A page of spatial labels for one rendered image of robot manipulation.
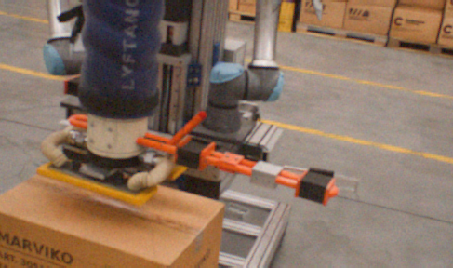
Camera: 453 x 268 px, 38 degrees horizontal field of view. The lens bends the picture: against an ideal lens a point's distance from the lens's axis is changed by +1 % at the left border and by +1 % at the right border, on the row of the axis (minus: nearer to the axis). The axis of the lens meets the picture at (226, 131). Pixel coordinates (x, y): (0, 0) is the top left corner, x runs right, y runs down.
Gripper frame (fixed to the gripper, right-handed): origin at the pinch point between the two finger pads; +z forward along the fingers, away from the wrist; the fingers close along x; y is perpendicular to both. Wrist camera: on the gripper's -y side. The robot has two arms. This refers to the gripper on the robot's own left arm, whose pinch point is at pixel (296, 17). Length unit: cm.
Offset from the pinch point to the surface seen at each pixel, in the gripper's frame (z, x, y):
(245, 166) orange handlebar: 33, 0, 43
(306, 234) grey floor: 152, 2, -139
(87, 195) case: 58, -50, 37
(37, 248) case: 66, -54, 58
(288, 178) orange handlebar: 34, 12, 43
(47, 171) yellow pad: 45, -55, 51
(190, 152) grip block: 32, -15, 46
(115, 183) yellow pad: 44, -35, 50
